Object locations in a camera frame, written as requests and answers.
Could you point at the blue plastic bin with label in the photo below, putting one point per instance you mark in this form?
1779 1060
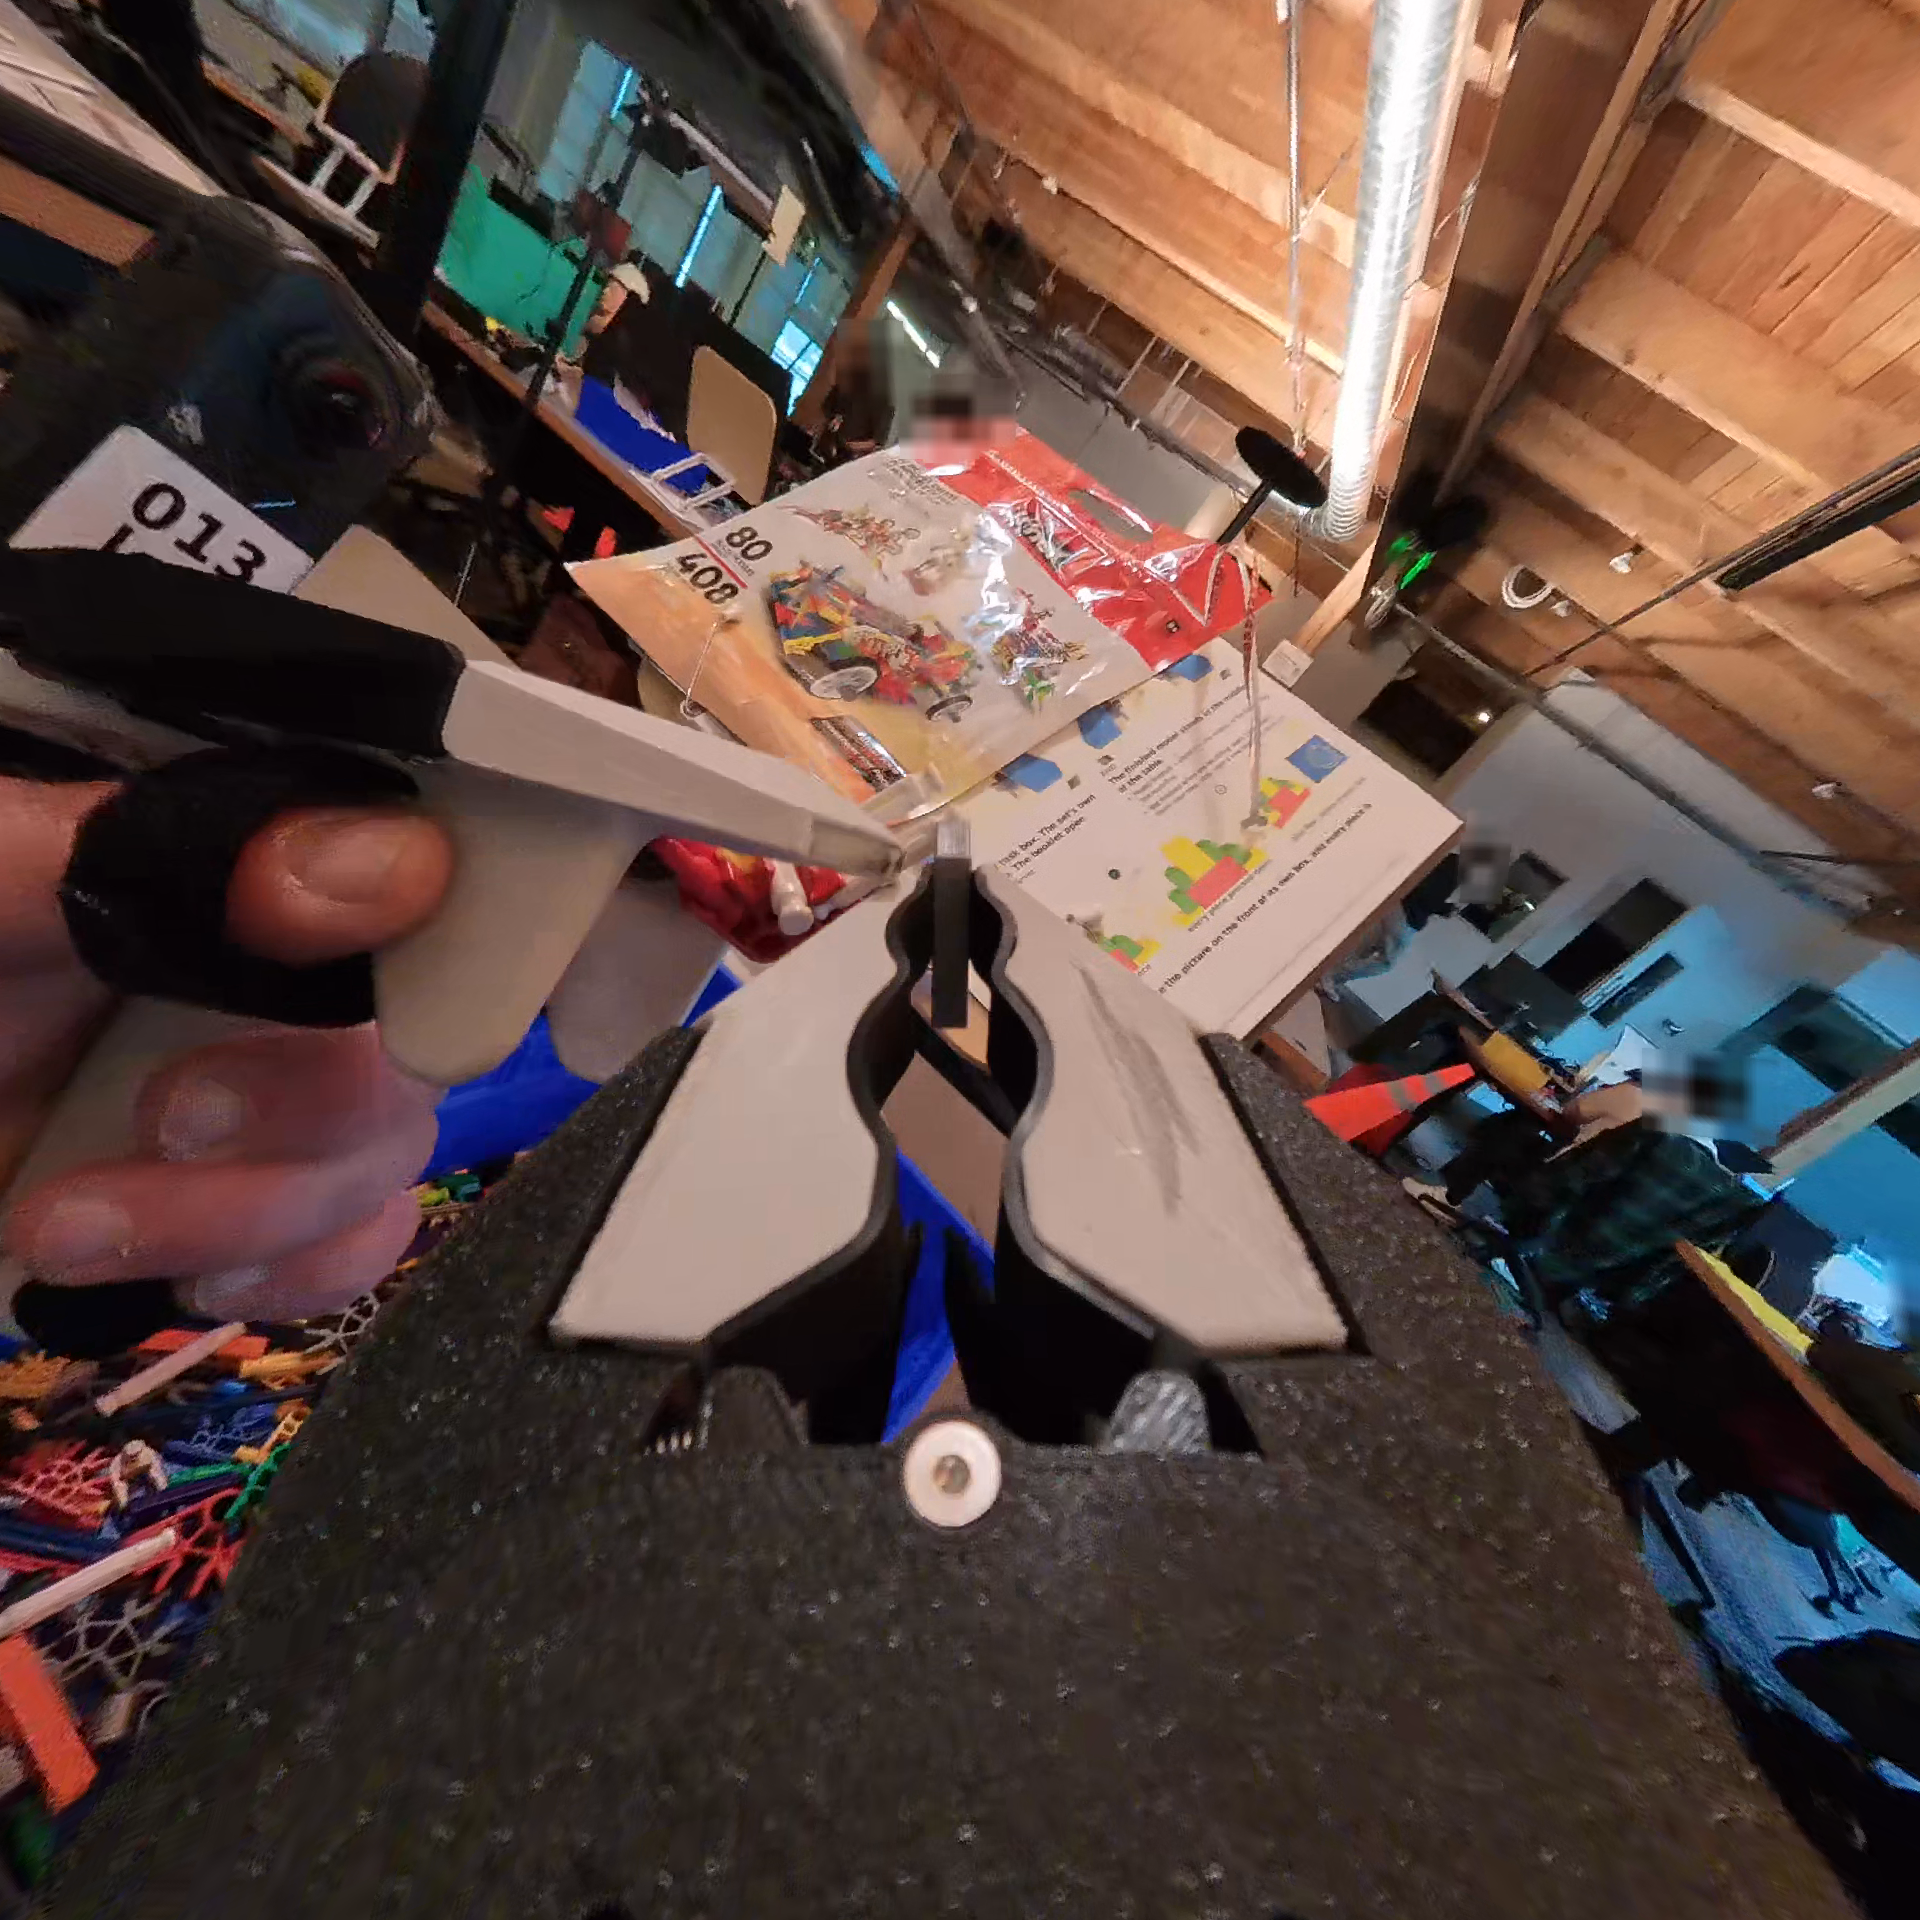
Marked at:
527 1096

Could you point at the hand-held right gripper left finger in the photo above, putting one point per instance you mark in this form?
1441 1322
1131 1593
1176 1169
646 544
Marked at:
737 1200

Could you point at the instruction booklet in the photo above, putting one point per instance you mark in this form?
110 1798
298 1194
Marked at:
1230 841

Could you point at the person's left hand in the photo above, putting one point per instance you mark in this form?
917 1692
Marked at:
211 1155

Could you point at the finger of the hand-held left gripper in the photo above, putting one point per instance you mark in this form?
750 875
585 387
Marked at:
662 766

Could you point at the green wheeled toy model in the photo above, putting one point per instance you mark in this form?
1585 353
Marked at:
750 892

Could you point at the orange traffic cone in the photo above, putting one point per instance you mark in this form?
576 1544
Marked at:
1394 1104

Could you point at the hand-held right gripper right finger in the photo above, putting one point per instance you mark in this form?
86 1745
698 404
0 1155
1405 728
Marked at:
1171 1186

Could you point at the pile of construction toy pieces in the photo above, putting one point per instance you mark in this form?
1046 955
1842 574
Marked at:
135 1562

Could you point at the silver ceiling duct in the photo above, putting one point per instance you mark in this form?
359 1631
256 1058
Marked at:
1387 240

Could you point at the toy kit plastic bag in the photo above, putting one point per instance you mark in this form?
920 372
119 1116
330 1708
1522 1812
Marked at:
902 615

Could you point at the grey toy connector assembly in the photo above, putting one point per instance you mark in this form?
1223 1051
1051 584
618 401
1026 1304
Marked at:
952 960

